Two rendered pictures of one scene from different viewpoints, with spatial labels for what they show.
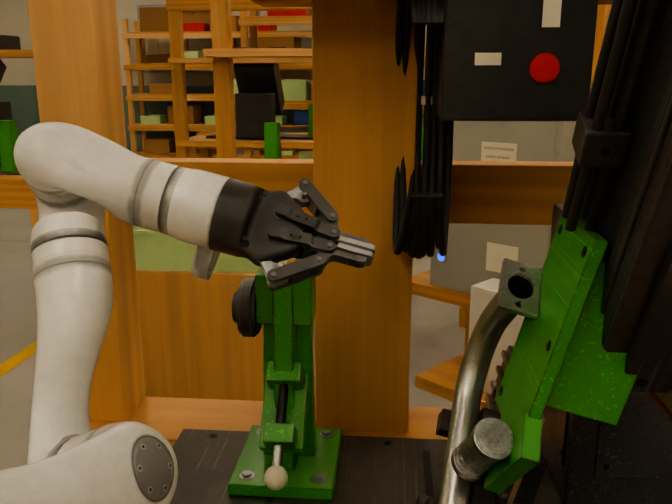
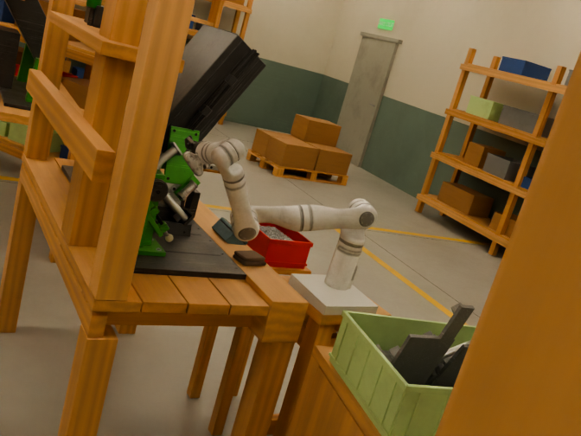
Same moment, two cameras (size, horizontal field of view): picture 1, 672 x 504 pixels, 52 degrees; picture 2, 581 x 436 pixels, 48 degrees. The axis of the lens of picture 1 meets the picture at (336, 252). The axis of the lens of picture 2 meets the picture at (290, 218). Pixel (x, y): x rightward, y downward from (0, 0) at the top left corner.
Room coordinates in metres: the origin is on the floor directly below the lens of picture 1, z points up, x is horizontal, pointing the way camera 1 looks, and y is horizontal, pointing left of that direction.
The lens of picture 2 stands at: (1.71, 1.99, 1.68)
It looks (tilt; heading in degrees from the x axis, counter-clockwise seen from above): 15 degrees down; 232
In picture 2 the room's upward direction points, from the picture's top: 16 degrees clockwise
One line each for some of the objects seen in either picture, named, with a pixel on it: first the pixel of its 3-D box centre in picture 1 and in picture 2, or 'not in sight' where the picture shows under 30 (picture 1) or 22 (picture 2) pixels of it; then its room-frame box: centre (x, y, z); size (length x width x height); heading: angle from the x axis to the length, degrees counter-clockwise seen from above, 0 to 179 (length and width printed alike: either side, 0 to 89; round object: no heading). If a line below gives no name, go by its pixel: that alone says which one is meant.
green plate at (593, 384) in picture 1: (579, 331); (178, 154); (0.61, -0.23, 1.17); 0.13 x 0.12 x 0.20; 85
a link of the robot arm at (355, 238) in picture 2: not in sight; (357, 223); (0.13, 0.32, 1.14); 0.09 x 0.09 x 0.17; 71
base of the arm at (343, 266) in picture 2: not in sight; (343, 263); (0.13, 0.31, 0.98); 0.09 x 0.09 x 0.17; 84
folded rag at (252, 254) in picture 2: not in sight; (250, 258); (0.42, 0.15, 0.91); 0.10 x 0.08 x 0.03; 6
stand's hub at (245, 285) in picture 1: (246, 307); (156, 190); (0.82, 0.11, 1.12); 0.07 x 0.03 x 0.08; 175
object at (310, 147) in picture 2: not in sight; (303, 146); (-3.69, -5.21, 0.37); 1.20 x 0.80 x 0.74; 0
